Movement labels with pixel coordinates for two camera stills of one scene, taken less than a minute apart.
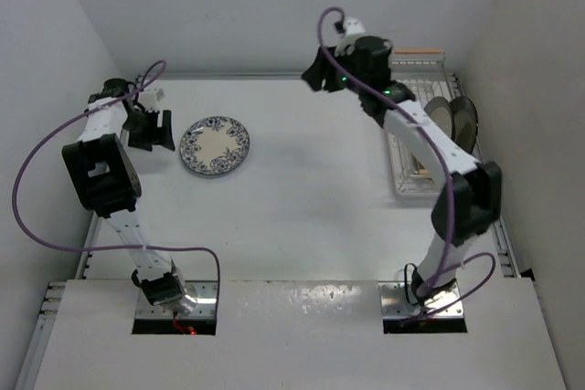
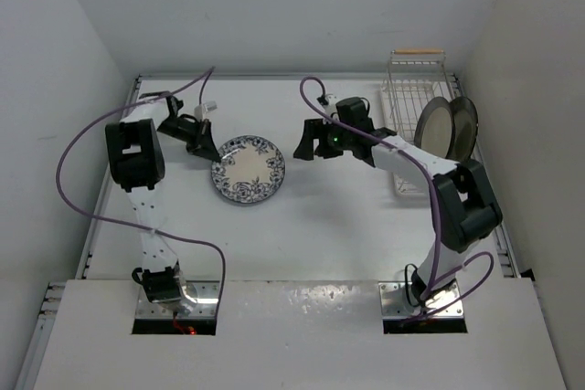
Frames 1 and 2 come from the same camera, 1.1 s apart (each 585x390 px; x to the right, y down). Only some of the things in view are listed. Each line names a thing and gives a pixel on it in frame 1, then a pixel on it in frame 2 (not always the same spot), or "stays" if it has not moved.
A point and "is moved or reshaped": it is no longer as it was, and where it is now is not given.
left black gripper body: [143, 130] → [194, 134]
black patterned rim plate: [463, 121] stays
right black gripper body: [335, 80] → [333, 139]
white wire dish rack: [425, 76] stays
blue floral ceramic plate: [214, 145] is moved or reshaped
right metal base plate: [394, 303] stays
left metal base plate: [206, 293] stays
